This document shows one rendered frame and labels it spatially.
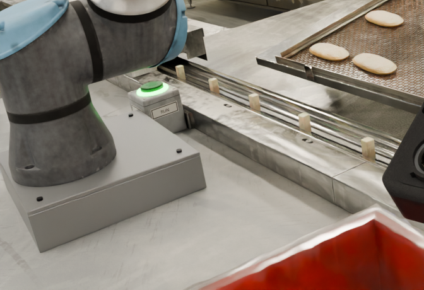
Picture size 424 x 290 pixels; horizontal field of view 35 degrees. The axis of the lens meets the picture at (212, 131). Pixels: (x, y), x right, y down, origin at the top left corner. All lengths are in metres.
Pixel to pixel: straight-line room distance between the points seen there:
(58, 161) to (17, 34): 0.17
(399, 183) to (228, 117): 0.78
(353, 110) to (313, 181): 0.29
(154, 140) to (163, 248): 0.21
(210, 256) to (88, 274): 0.15
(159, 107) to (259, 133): 0.22
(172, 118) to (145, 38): 0.27
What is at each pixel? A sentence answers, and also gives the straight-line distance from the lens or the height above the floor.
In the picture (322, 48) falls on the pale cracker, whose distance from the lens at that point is 1.17.
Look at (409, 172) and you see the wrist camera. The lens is 0.29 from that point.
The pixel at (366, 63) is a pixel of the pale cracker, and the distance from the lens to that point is 1.08.
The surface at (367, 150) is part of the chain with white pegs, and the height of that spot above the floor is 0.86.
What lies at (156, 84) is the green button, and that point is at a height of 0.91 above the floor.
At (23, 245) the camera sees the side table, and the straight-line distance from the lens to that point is 0.93.
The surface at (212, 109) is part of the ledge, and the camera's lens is 1.10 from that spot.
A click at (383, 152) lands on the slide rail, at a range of 0.90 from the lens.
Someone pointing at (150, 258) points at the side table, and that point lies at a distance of 0.81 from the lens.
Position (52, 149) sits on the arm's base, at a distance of 0.90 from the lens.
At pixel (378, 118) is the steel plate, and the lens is 1.08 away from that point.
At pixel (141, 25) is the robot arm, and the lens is 0.89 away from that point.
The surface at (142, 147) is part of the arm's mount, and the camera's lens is 0.97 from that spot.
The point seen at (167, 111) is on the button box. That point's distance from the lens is 1.13.
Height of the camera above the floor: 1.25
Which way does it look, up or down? 22 degrees down
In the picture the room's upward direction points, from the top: 11 degrees counter-clockwise
